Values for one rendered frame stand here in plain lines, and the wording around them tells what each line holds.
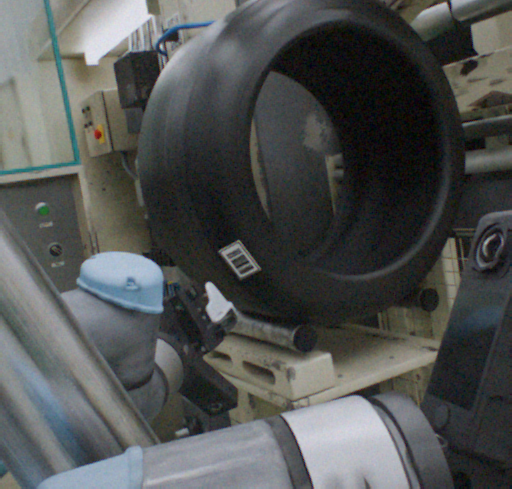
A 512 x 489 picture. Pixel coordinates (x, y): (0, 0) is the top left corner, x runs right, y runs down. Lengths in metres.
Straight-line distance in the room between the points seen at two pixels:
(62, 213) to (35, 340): 1.33
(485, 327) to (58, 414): 0.22
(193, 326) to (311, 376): 0.38
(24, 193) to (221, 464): 1.44
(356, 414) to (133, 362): 0.35
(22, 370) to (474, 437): 0.22
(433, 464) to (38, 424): 0.20
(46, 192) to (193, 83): 0.73
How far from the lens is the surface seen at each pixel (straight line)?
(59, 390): 0.38
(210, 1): 1.51
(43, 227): 1.69
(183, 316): 0.79
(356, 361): 1.29
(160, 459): 0.28
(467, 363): 0.32
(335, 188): 1.74
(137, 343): 0.60
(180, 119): 1.05
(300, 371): 1.12
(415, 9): 1.56
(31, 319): 0.37
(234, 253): 1.03
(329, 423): 0.29
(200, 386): 0.81
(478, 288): 0.33
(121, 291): 0.58
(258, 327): 1.21
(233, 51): 1.06
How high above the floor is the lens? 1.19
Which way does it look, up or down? 5 degrees down
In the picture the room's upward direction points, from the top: 9 degrees counter-clockwise
